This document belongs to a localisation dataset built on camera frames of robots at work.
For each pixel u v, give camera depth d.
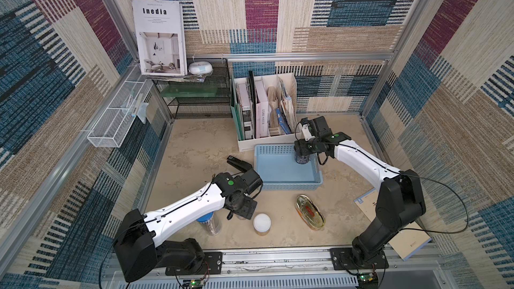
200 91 0.97
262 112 0.94
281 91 1.00
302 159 0.92
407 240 0.77
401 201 0.45
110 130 0.90
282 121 1.02
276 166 0.99
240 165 0.96
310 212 0.83
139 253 0.38
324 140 0.65
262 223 0.77
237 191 0.53
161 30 0.76
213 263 0.73
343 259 0.74
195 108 1.19
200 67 0.87
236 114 0.87
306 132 0.76
